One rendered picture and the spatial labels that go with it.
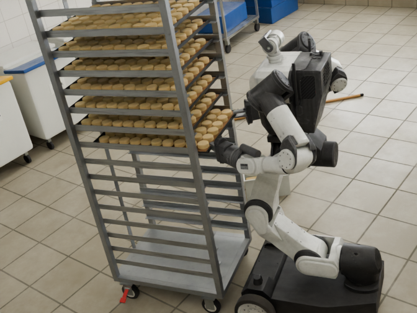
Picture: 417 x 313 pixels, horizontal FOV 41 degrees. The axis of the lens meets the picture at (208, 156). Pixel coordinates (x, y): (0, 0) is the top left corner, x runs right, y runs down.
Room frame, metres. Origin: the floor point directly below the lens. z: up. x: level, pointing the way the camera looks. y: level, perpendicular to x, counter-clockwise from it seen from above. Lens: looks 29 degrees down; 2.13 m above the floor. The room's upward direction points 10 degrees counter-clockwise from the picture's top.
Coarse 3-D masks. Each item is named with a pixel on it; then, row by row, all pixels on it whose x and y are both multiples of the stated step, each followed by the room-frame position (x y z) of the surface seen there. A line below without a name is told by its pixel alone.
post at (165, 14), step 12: (168, 0) 2.12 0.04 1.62; (168, 12) 2.10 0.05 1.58; (168, 24) 2.10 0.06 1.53; (168, 36) 2.10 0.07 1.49; (168, 48) 2.10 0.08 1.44; (180, 72) 2.10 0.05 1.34; (180, 84) 2.10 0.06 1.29; (180, 96) 2.10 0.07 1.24; (180, 108) 2.10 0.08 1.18; (192, 132) 2.11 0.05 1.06; (192, 144) 2.09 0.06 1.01; (192, 156) 2.10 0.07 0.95; (192, 168) 2.10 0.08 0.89; (204, 192) 2.11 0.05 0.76; (204, 204) 2.09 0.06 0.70; (204, 216) 2.10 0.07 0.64; (204, 228) 2.10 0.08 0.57; (216, 252) 2.11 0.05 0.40; (216, 264) 2.09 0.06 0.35; (216, 276) 2.10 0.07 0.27; (216, 288) 2.10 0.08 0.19
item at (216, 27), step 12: (216, 0) 2.52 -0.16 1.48; (216, 12) 2.50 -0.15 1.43; (216, 24) 2.50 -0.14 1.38; (216, 48) 2.51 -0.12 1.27; (228, 84) 2.52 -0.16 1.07; (228, 96) 2.50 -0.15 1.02; (228, 132) 2.51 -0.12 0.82; (240, 180) 2.50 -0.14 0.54; (240, 192) 2.50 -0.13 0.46; (240, 204) 2.51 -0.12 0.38
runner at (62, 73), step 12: (60, 72) 2.39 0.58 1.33; (72, 72) 2.36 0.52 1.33; (84, 72) 2.33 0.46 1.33; (96, 72) 2.30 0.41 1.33; (108, 72) 2.28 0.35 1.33; (120, 72) 2.25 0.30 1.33; (132, 72) 2.22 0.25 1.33; (144, 72) 2.20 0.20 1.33; (156, 72) 2.17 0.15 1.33; (168, 72) 2.15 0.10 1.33
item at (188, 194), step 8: (144, 192) 2.76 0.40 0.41; (152, 192) 2.74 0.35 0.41; (160, 192) 2.72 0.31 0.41; (168, 192) 2.70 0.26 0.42; (176, 192) 2.67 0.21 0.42; (184, 192) 2.65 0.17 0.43; (192, 192) 2.63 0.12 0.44; (208, 200) 2.56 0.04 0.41; (216, 200) 2.55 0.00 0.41; (224, 200) 2.53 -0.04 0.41; (232, 200) 2.52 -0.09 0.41; (240, 200) 2.50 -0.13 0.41
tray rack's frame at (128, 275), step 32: (32, 0) 2.38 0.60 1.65; (64, 0) 2.59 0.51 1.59; (96, 0) 2.77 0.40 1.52; (64, 96) 2.39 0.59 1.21; (96, 224) 2.38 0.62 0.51; (160, 224) 2.78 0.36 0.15; (128, 256) 2.53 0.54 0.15; (192, 256) 2.43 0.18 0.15; (224, 256) 2.38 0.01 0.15; (160, 288) 2.25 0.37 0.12; (192, 288) 2.18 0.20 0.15; (224, 288) 2.14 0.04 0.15
